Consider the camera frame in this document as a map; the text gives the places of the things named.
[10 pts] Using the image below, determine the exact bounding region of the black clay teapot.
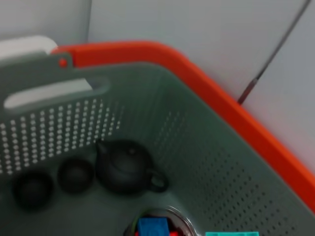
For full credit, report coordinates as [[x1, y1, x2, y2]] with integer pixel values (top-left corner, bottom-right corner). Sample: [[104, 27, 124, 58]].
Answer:
[[94, 138, 170, 195]]

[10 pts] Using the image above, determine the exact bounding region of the teal square plate brick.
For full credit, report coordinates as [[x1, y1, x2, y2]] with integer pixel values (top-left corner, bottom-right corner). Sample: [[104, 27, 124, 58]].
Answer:
[[205, 231, 260, 236]]

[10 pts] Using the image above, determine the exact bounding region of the grey perforated storage bin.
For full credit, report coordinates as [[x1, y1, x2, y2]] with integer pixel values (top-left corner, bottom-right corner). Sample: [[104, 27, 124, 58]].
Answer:
[[0, 50, 315, 236]]

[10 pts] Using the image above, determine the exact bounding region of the small black clay cup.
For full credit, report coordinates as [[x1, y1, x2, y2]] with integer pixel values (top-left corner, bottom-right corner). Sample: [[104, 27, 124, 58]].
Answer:
[[57, 158, 95, 194], [11, 171, 54, 213]]

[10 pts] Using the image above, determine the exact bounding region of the blue square plate brick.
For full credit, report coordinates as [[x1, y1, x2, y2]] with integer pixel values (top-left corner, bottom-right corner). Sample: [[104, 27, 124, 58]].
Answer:
[[136, 216, 171, 236]]

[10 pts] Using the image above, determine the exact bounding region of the orange bin handle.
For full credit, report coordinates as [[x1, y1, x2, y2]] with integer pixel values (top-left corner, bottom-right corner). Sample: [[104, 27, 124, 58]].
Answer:
[[50, 40, 315, 214]]

